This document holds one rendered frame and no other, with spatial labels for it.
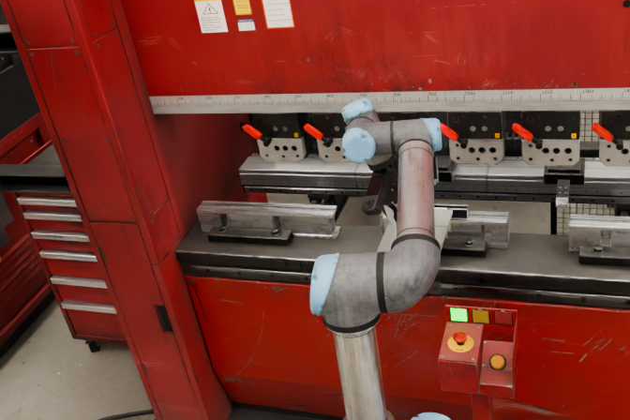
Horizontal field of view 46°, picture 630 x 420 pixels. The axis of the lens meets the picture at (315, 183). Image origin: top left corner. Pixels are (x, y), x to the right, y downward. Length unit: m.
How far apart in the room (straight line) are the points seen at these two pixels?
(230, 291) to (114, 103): 0.76
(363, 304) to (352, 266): 0.07
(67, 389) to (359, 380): 2.26
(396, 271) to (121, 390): 2.27
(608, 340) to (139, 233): 1.48
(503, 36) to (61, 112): 1.31
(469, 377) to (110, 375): 1.92
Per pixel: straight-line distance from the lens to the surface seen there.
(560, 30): 1.97
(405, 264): 1.37
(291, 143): 2.27
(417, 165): 1.55
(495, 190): 2.50
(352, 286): 1.37
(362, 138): 1.62
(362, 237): 2.42
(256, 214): 2.49
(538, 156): 2.12
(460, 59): 2.02
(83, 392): 3.55
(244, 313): 2.62
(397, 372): 2.58
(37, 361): 3.84
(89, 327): 3.55
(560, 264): 2.25
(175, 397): 2.94
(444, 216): 2.25
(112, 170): 2.37
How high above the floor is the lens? 2.22
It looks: 29 degrees down
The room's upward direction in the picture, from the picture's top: 10 degrees counter-clockwise
